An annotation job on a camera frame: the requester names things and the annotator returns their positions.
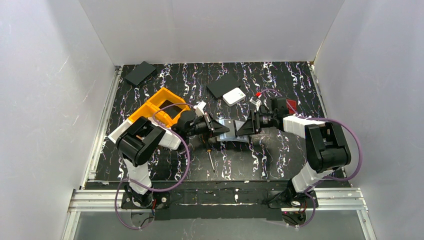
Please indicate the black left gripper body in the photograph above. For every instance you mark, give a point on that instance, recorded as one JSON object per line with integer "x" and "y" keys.
{"x": 208, "y": 122}

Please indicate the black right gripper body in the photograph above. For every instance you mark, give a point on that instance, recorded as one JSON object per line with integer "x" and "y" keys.
{"x": 256, "y": 121}

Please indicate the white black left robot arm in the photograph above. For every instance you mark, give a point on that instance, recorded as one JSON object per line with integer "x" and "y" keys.
{"x": 137, "y": 140}

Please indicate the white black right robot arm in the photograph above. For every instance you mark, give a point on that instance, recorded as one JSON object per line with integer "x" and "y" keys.
{"x": 325, "y": 143}

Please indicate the black card in bin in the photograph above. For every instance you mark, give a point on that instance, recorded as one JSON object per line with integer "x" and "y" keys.
{"x": 171, "y": 109}

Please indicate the red leather card holder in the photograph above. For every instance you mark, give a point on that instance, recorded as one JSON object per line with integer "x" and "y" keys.
{"x": 291, "y": 105}

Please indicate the yellow black screwdriver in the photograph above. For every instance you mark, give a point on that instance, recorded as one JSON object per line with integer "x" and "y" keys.
{"x": 211, "y": 160}

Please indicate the white rectangular box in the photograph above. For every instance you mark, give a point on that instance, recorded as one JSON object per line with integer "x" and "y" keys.
{"x": 234, "y": 96}

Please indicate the black flat box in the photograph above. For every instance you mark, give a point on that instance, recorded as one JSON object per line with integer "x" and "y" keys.
{"x": 223, "y": 85}

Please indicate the yellow plastic bin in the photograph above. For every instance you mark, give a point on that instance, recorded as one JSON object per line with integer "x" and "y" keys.
{"x": 151, "y": 106}

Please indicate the black flat pad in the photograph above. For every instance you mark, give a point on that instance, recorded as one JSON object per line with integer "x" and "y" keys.
{"x": 140, "y": 73}

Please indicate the white plastic bin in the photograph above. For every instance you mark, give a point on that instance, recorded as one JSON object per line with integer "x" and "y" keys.
{"x": 115, "y": 134}

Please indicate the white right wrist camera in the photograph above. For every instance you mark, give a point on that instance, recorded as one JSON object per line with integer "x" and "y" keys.
{"x": 256, "y": 100}

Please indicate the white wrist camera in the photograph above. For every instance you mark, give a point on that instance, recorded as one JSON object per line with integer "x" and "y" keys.
{"x": 256, "y": 100}
{"x": 199, "y": 108}

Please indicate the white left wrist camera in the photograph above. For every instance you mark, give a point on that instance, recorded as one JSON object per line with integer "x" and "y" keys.
{"x": 199, "y": 108}

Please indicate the aluminium front rail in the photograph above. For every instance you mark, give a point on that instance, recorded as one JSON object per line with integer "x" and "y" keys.
{"x": 325, "y": 199}

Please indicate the aluminium rail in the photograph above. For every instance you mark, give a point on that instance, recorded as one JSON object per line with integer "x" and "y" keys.
{"x": 90, "y": 171}
{"x": 325, "y": 199}

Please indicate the aluminium left side rail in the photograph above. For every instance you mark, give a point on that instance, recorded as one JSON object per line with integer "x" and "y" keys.
{"x": 90, "y": 171}

